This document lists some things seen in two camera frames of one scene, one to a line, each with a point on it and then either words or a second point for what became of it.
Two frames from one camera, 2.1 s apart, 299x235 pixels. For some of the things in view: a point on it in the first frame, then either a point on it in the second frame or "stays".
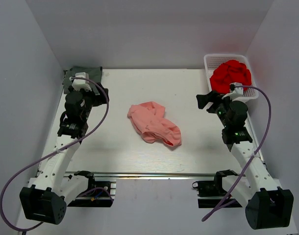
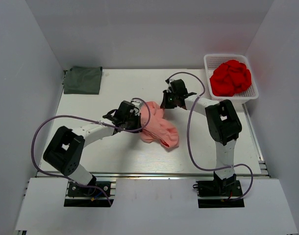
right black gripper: (211, 97) → (165, 104)
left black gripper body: (92, 100) → (132, 123)
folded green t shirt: (95, 74) stays
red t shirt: (231, 72) stays
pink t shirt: (148, 119) stays
